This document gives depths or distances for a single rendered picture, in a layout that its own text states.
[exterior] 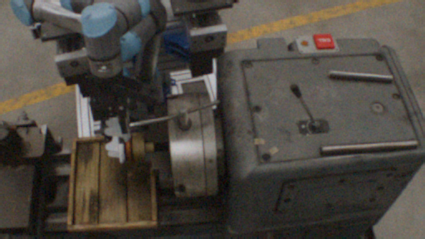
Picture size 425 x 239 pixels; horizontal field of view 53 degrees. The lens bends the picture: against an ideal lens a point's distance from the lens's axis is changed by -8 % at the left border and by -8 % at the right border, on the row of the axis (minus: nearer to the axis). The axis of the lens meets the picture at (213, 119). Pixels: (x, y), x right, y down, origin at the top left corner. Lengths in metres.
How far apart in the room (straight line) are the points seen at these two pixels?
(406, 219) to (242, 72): 1.60
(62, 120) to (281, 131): 1.92
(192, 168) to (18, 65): 2.30
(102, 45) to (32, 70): 2.33
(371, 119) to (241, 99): 0.37
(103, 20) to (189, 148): 0.47
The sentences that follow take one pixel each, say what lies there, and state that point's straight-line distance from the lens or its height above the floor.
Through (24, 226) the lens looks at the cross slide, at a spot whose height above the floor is 0.97.
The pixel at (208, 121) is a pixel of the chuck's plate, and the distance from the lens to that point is 1.26.
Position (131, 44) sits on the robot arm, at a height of 1.38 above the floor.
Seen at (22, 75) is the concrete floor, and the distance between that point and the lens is 3.29.
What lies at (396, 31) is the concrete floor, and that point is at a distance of 3.60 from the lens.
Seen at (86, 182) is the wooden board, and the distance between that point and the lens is 1.61.
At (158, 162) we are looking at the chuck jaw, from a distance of 1.35.
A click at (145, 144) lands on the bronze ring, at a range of 1.38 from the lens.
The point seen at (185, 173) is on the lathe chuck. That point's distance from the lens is 1.27.
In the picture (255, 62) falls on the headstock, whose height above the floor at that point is 1.25.
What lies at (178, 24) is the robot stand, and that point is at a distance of 1.76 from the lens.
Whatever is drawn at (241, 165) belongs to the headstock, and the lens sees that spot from 1.18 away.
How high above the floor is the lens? 2.27
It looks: 55 degrees down
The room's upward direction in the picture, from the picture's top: straight up
